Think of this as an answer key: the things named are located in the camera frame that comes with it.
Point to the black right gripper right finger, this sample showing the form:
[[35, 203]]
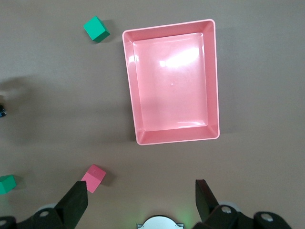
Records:
[[209, 210]]

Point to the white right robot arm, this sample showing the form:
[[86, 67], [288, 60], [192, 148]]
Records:
[[159, 223]]

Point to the brown table cover cloth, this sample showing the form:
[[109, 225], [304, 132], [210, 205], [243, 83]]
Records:
[[47, 119]]

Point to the orange-capped black push button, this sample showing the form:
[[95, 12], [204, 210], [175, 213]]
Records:
[[2, 111]]

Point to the pink foam cube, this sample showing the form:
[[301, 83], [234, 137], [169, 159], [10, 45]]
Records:
[[94, 176]]

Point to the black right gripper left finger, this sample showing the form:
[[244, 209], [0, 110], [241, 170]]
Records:
[[71, 205]]

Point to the pink plastic tray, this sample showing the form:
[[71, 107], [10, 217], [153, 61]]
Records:
[[171, 83]]

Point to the green foam cube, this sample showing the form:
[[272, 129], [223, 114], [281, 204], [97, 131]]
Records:
[[7, 184], [95, 29]]

